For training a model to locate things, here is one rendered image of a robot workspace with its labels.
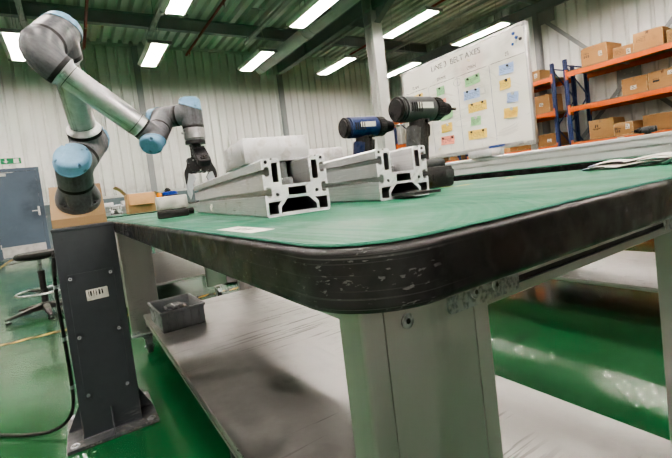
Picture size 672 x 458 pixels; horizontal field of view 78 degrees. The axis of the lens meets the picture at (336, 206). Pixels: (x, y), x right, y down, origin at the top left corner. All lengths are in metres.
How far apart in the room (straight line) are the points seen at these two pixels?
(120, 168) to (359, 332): 12.12
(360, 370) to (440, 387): 0.09
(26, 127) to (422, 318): 12.26
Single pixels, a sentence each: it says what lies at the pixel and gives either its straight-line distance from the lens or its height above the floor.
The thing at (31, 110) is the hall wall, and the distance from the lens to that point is 12.60.
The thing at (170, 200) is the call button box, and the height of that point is 0.83.
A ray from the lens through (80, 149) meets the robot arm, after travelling 1.73.
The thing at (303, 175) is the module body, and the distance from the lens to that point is 0.65.
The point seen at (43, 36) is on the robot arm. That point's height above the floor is 1.33.
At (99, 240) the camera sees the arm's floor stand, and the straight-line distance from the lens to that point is 1.77.
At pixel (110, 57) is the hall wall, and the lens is 12.98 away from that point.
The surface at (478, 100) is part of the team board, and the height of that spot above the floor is 1.42.
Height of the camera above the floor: 0.82
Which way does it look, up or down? 3 degrees down
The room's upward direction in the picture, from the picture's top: 7 degrees counter-clockwise
